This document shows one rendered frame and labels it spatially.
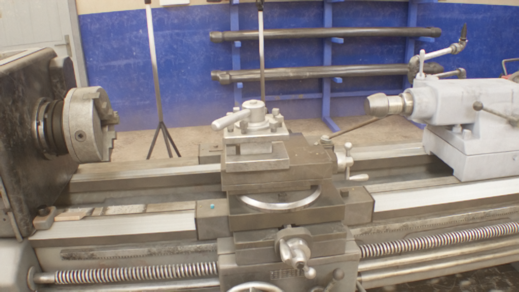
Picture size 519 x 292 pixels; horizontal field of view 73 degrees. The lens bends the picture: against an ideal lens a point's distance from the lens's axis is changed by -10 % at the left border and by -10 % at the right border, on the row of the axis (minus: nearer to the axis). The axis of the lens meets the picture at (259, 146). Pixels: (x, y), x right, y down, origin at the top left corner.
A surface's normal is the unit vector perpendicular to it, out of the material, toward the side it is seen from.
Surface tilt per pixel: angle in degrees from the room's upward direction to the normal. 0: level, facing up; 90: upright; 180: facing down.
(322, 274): 90
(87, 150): 110
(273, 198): 0
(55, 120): 55
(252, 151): 90
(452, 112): 94
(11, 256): 32
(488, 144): 62
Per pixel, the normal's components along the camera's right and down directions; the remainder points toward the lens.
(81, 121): 0.10, -0.04
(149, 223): 0.04, -0.52
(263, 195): -0.03, -0.92
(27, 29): 0.12, 0.38
